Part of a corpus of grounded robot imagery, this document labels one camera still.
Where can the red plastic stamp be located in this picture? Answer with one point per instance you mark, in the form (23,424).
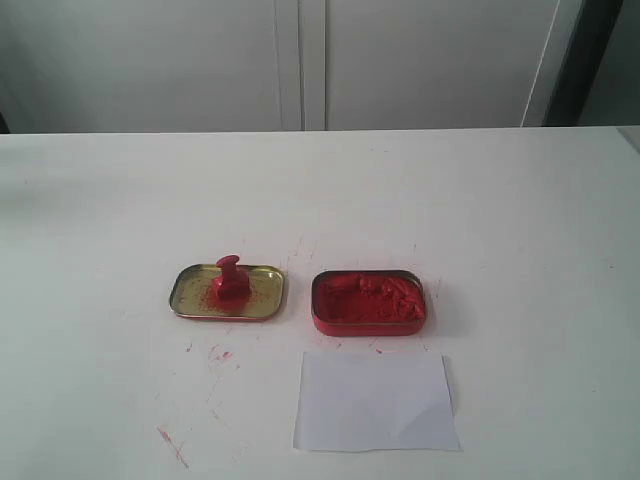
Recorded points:
(232,282)

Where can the red ink pad tin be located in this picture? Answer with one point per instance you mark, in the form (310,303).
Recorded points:
(368,303)

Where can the white cabinet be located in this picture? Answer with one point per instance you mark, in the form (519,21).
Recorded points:
(209,66)

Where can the gold tin lid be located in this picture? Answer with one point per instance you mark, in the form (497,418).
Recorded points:
(192,296)

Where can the white paper sheet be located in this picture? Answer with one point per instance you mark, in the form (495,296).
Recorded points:
(368,401)

